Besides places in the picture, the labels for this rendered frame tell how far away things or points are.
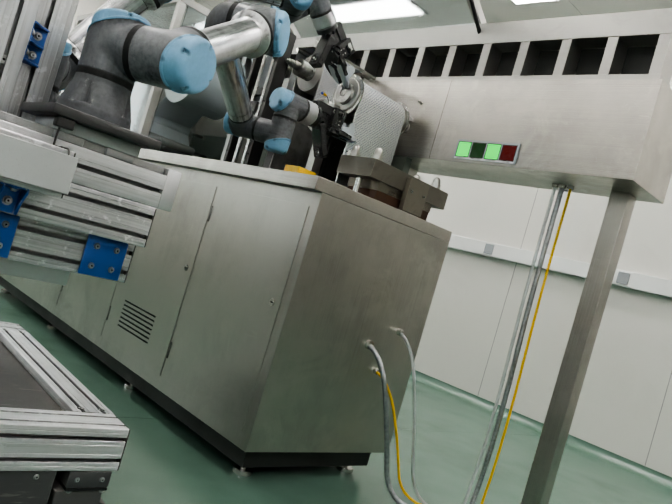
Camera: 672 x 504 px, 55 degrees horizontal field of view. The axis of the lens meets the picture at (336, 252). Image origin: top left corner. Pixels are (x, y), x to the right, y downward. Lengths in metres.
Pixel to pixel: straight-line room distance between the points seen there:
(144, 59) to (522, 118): 1.30
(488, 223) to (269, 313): 3.32
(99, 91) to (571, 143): 1.37
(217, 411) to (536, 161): 1.25
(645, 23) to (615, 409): 2.74
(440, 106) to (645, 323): 2.38
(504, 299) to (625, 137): 2.89
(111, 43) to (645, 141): 1.43
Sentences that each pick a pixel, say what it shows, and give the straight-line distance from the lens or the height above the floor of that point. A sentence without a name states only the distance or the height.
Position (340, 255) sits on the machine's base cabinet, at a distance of 1.92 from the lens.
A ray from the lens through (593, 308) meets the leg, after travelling 2.14.
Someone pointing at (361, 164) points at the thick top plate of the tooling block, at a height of 1.00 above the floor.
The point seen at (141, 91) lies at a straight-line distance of 3.10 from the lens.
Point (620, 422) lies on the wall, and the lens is 4.41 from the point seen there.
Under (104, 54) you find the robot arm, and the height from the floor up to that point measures 0.95.
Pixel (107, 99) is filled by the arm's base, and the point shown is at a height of 0.86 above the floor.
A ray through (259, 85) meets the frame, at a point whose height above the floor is 1.24.
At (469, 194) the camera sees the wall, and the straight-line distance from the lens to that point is 5.19.
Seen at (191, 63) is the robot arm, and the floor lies 0.98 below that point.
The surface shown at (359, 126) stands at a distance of 2.27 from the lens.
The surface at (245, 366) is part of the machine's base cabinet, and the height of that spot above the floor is 0.32.
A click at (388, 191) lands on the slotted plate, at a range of 2.13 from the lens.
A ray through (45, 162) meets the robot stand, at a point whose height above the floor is 0.70.
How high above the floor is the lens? 0.68
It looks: 1 degrees up
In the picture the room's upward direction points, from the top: 17 degrees clockwise
